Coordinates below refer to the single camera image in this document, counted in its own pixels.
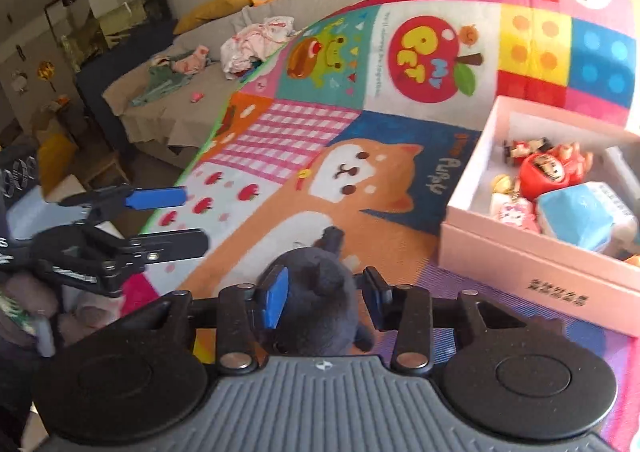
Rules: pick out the green cloth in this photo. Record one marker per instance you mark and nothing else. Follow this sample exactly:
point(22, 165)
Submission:
point(160, 87)

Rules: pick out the blue white packet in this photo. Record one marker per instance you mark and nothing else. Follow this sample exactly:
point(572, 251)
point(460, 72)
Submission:
point(575, 217)

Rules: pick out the small pink toy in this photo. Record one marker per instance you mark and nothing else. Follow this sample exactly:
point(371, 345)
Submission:
point(196, 96)

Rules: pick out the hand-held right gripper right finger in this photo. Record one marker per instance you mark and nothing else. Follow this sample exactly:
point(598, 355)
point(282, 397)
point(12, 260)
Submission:
point(372, 292)

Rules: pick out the pink doll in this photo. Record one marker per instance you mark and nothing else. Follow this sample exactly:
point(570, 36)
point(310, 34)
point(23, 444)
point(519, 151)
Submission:
point(187, 59)

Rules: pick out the red toy figure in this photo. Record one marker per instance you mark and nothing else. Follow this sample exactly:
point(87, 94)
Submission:
point(545, 172)

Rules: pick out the colourful printed play mat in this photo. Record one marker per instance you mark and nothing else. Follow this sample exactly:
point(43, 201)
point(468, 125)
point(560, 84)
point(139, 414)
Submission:
point(400, 192)

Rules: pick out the pink white clothes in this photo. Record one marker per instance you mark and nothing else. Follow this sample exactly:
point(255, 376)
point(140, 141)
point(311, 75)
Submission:
point(255, 44)

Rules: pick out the person's left hand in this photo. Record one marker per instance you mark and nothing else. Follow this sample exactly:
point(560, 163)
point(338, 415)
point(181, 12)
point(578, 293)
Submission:
point(35, 294)

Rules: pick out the beige sofa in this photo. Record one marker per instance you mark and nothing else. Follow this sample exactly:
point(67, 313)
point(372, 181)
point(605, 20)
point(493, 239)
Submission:
point(200, 97)

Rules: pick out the black plush toy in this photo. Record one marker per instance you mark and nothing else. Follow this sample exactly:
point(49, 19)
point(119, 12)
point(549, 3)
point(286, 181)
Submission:
point(315, 302)

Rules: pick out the wooden stool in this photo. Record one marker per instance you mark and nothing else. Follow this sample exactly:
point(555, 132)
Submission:
point(105, 164)

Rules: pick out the yellow pillow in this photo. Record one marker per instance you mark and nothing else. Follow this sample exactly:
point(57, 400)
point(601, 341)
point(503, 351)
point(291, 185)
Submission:
point(215, 9)

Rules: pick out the yellow bag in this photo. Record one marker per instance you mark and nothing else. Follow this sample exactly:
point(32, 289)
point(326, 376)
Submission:
point(55, 162)

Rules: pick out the pink cardboard box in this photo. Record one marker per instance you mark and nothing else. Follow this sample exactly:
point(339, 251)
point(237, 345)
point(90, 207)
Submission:
point(525, 277)

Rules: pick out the small beige doll figurine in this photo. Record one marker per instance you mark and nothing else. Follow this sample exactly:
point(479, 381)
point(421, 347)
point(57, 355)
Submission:
point(502, 182)

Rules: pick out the black framed glass tank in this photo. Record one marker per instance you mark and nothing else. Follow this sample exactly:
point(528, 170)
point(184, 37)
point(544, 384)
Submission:
point(115, 27)

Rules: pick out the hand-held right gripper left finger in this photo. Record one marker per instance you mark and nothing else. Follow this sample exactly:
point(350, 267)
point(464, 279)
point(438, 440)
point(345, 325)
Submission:
point(275, 297)

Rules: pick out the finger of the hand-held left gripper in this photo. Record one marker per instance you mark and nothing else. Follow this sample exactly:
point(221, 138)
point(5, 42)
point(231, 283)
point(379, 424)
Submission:
point(155, 197)
point(170, 242)

